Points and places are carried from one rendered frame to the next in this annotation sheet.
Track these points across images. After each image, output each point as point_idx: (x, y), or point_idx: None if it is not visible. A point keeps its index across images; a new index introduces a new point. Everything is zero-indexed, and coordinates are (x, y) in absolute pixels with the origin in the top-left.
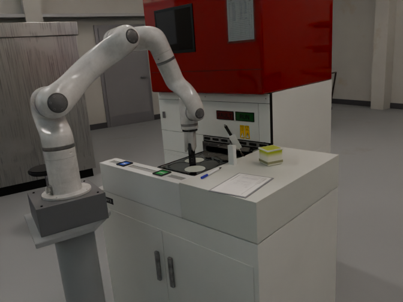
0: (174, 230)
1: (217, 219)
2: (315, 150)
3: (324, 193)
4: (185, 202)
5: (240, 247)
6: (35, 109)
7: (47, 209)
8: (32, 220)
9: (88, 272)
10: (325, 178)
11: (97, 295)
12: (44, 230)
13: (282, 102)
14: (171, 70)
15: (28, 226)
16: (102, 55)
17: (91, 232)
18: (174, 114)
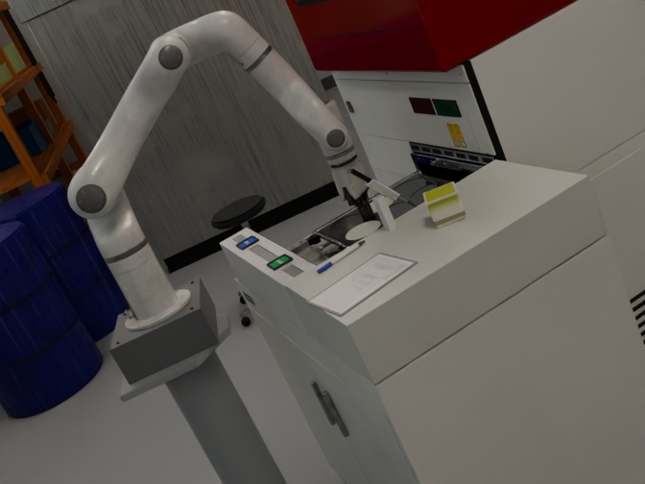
0: (313, 353)
1: (333, 344)
2: None
3: (556, 259)
4: (301, 315)
5: (366, 387)
6: None
7: (124, 347)
8: None
9: (220, 422)
10: (550, 232)
11: (246, 450)
12: (130, 375)
13: (507, 66)
14: (269, 76)
15: None
16: (140, 99)
17: (193, 369)
18: (362, 106)
